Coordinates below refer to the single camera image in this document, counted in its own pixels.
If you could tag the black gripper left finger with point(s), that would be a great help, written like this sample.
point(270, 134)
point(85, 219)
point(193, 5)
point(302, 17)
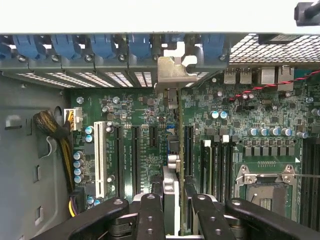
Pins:
point(150, 220)

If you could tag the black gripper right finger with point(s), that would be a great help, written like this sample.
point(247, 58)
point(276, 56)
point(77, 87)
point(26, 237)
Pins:
point(207, 220)

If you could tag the black RAM slot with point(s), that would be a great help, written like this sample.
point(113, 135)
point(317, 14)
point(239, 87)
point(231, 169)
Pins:
point(217, 170)
point(233, 170)
point(305, 180)
point(225, 170)
point(318, 180)
point(312, 180)

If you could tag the CPU socket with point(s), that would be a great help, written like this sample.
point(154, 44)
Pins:
point(260, 197)

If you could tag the long black expansion slot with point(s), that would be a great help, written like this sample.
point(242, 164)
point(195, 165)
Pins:
point(189, 150)
point(136, 162)
point(119, 162)

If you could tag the white expansion slot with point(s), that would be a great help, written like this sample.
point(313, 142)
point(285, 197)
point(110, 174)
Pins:
point(99, 160)

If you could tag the short black expansion slot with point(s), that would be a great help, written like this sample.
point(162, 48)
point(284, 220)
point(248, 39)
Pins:
point(153, 137)

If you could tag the thin locking lever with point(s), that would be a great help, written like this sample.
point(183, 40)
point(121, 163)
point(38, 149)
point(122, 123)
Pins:
point(307, 176)

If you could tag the green motherboard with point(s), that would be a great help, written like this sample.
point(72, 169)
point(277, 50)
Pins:
point(262, 112)

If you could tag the white power connector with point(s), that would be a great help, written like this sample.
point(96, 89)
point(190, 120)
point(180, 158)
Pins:
point(76, 117)

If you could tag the perforated slot cover plate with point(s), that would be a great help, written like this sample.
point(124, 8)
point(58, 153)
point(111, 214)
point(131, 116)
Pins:
point(118, 80)
point(143, 80)
point(71, 80)
point(94, 80)
point(42, 80)

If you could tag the silver rear port block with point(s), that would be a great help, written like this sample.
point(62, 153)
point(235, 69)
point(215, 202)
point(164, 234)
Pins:
point(245, 77)
point(268, 76)
point(230, 77)
point(285, 77)

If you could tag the open black PC case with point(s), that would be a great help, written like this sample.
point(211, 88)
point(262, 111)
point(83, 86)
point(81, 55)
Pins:
point(112, 66)

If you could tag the blue card retention clip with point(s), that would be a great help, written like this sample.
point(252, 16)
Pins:
point(102, 46)
point(65, 46)
point(27, 46)
point(212, 46)
point(138, 46)
point(5, 51)

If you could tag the black chassis lock tab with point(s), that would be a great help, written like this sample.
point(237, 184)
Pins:
point(277, 39)

